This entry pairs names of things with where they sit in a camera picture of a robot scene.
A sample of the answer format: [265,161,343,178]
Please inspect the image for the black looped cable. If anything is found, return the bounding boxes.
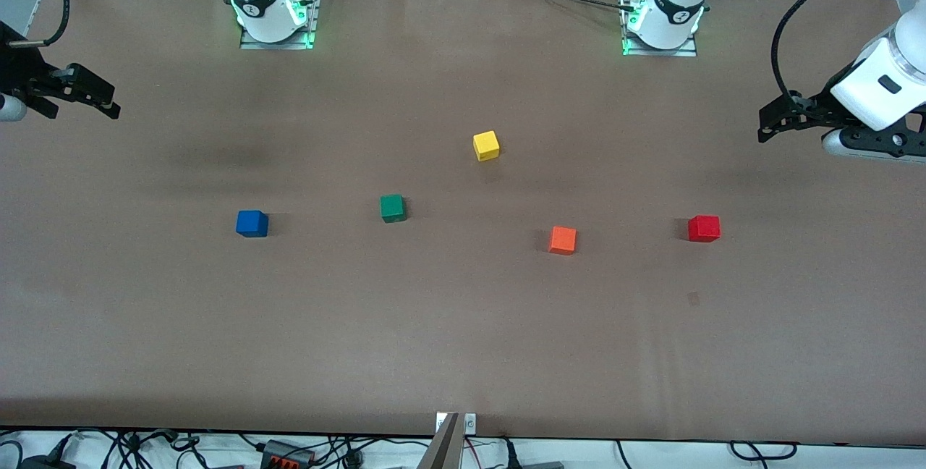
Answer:
[729,441,798,462]

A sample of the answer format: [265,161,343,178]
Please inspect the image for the grey camera mount pole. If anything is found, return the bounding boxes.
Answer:
[417,413,461,469]

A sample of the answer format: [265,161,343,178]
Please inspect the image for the orange cube block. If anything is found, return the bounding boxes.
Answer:
[548,226,578,256]

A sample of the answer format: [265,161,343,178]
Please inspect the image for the black power strip red switches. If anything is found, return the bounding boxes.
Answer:
[260,439,316,469]

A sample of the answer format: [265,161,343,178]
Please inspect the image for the red cube block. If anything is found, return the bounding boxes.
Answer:
[687,215,721,242]

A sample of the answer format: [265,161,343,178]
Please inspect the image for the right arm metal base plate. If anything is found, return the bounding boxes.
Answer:
[240,0,320,50]

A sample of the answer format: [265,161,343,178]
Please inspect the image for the blue cube block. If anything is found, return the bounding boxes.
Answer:
[236,210,270,238]

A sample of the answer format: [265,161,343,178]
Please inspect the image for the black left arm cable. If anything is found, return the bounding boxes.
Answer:
[770,0,876,104]

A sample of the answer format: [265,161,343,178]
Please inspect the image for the yellow cube block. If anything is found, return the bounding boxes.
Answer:
[473,130,501,162]

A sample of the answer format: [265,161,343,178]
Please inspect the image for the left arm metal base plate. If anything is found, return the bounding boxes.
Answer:
[621,0,699,57]

